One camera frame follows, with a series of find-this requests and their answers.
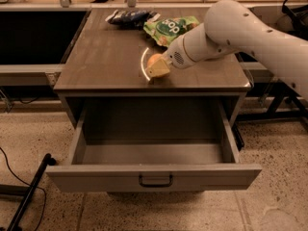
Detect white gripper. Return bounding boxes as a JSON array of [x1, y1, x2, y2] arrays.
[[145, 36, 194, 78]]

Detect orange fruit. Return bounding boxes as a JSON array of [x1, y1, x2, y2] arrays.
[[146, 53, 162, 67]]

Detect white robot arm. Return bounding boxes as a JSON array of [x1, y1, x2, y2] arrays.
[[141, 0, 308, 99]]

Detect grey drawer cabinet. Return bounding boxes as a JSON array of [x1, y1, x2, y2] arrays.
[[55, 9, 251, 123]]

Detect open grey top drawer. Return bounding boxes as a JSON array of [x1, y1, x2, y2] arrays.
[[47, 97, 262, 193]]

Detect green snack bag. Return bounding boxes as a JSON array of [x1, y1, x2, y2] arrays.
[[143, 16, 199, 47]]

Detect dark blue snack bag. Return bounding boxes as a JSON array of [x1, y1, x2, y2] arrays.
[[105, 10, 161, 27]]

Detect black metal stand leg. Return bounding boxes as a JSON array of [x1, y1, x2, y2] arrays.
[[7, 153, 56, 231]]

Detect black headphones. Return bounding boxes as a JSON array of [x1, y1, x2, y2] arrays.
[[282, 0, 308, 39]]

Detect black drawer handle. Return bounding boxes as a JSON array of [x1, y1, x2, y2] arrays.
[[139, 175, 173, 188]]

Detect black floor cable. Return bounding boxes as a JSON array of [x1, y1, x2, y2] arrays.
[[0, 146, 48, 231]]

